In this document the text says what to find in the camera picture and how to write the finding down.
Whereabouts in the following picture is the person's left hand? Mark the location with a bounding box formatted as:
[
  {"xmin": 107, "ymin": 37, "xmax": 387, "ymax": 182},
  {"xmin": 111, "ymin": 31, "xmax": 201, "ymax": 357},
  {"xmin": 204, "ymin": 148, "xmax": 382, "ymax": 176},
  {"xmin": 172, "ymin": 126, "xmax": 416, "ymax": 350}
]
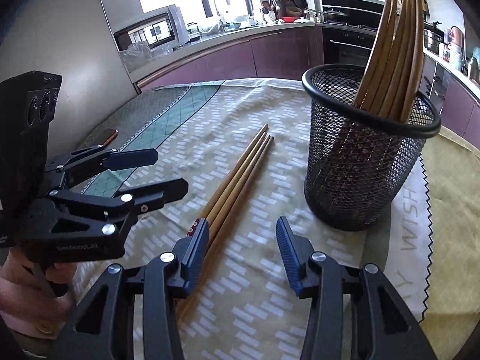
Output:
[{"xmin": 0, "ymin": 250, "xmax": 77, "ymax": 308}]

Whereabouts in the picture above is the grey refrigerator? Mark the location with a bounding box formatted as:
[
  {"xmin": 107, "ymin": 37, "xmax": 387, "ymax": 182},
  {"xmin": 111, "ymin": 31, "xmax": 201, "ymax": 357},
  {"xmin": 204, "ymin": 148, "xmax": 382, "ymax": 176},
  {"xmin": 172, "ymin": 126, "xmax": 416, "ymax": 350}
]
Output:
[{"xmin": 0, "ymin": 0, "xmax": 141, "ymax": 158}]

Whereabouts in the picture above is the pink kitchen base cabinet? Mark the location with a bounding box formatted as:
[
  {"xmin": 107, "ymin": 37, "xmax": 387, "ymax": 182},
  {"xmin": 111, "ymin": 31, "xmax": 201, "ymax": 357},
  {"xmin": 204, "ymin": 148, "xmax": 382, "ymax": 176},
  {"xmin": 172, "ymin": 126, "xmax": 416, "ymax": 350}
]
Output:
[
  {"xmin": 133, "ymin": 20, "xmax": 325, "ymax": 94},
  {"xmin": 424, "ymin": 50, "xmax": 480, "ymax": 139}
]

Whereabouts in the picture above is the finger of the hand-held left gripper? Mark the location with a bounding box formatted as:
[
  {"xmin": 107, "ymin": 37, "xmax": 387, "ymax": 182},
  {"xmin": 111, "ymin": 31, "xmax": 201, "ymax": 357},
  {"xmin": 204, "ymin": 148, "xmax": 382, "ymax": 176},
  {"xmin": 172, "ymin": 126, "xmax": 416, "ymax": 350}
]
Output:
[
  {"xmin": 47, "ymin": 178, "xmax": 189, "ymax": 233},
  {"xmin": 44, "ymin": 144, "xmax": 159, "ymax": 184}
]

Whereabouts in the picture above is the clear plastic bag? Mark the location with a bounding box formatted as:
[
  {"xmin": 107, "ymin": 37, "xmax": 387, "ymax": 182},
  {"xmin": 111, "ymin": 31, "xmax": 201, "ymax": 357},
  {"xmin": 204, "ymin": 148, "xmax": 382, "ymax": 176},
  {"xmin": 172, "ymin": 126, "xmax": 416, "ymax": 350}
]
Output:
[{"xmin": 120, "ymin": 41, "xmax": 166, "ymax": 70}]

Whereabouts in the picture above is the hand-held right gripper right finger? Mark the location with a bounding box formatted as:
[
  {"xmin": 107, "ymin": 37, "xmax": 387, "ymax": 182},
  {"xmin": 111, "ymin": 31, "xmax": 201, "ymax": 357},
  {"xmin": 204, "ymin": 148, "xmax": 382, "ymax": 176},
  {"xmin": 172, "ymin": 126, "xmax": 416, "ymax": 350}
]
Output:
[{"xmin": 275, "ymin": 215, "xmax": 437, "ymax": 360}]

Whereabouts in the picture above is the bunch of wooden chopsticks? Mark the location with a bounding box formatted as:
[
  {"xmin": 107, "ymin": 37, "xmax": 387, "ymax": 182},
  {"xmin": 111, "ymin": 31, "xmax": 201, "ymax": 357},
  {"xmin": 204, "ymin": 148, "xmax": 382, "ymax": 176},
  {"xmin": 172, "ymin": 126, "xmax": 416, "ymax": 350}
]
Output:
[{"xmin": 337, "ymin": 0, "xmax": 426, "ymax": 203}]

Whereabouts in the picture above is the pink kettle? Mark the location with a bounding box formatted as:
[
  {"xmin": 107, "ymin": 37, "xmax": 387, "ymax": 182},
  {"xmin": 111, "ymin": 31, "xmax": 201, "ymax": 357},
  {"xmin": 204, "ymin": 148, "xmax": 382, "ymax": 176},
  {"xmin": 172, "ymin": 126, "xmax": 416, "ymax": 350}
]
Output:
[{"xmin": 448, "ymin": 26, "xmax": 466, "ymax": 61}]

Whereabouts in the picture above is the black built-in oven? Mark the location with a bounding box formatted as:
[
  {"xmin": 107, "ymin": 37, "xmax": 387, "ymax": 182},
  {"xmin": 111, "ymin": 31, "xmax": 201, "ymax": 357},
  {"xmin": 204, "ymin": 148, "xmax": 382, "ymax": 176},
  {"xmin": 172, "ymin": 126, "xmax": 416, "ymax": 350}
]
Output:
[{"xmin": 322, "ymin": 26, "xmax": 379, "ymax": 68}]

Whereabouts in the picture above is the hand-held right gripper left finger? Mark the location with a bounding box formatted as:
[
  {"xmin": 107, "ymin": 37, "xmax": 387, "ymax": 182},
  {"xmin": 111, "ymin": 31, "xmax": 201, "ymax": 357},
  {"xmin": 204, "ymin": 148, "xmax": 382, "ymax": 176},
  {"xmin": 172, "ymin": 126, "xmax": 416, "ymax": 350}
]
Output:
[{"xmin": 49, "ymin": 218, "xmax": 210, "ymax": 360}]

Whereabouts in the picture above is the red-patterned wooden chopstick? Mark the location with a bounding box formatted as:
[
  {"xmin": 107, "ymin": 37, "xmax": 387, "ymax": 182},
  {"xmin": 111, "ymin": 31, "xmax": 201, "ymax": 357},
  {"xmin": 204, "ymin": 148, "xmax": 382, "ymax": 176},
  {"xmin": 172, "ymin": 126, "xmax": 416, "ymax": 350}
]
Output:
[
  {"xmin": 175, "ymin": 137, "xmax": 275, "ymax": 325},
  {"xmin": 187, "ymin": 124, "xmax": 269, "ymax": 233},
  {"xmin": 202, "ymin": 134, "xmax": 271, "ymax": 233}
]

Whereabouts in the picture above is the orange phone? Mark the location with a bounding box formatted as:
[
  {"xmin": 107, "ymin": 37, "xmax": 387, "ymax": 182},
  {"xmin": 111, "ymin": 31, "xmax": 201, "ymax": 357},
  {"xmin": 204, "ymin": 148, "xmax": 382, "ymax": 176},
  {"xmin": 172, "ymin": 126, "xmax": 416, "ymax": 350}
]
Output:
[{"xmin": 85, "ymin": 128, "xmax": 119, "ymax": 147}]

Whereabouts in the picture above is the white microwave oven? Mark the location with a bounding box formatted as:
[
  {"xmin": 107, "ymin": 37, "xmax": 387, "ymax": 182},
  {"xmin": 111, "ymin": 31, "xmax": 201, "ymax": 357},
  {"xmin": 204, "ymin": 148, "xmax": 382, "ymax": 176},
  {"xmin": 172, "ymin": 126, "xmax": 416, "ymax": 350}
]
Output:
[{"xmin": 112, "ymin": 4, "xmax": 190, "ymax": 51}]

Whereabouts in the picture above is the black range hood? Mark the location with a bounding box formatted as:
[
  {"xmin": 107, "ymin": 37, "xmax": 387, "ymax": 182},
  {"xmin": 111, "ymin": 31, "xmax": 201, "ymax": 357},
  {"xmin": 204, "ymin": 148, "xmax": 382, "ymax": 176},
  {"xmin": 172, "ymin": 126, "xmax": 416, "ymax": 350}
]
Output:
[{"xmin": 320, "ymin": 0, "xmax": 387, "ymax": 27}]

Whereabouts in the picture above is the steel cooking pot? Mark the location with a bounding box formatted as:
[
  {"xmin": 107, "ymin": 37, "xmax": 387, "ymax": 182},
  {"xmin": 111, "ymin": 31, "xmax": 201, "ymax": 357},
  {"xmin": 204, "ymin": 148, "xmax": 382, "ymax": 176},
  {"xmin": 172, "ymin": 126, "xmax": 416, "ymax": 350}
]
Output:
[{"xmin": 424, "ymin": 28, "xmax": 441, "ymax": 55}]

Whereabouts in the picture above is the black mesh holder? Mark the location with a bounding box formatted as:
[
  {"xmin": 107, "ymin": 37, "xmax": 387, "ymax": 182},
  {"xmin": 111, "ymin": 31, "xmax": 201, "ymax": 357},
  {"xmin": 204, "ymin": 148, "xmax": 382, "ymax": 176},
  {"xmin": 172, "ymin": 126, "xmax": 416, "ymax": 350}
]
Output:
[{"xmin": 302, "ymin": 64, "xmax": 442, "ymax": 232}]

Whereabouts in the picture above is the kitchen faucet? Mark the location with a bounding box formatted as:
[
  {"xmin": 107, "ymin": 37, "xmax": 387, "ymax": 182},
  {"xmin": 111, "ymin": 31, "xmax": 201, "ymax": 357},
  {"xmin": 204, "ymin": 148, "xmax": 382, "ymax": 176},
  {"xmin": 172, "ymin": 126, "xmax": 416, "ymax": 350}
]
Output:
[{"xmin": 214, "ymin": 0, "xmax": 231, "ymax": 23}]

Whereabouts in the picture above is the person's left forearm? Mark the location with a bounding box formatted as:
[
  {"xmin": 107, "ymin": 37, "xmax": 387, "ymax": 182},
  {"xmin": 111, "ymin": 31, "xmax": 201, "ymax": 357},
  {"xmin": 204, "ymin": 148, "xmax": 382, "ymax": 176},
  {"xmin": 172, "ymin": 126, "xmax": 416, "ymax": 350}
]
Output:
[{"xmin": 0, "ymin": 298, "xmax": 76, "ymax": 360}]

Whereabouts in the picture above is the printed patchwork tablecloth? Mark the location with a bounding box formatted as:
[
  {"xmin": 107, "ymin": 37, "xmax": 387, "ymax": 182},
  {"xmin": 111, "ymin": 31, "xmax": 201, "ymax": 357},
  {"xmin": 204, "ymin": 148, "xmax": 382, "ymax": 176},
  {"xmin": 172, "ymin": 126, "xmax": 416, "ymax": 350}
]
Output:
[{"xmin": 69, "ymin": 77, "xmax": 480, "ymax": 360}]

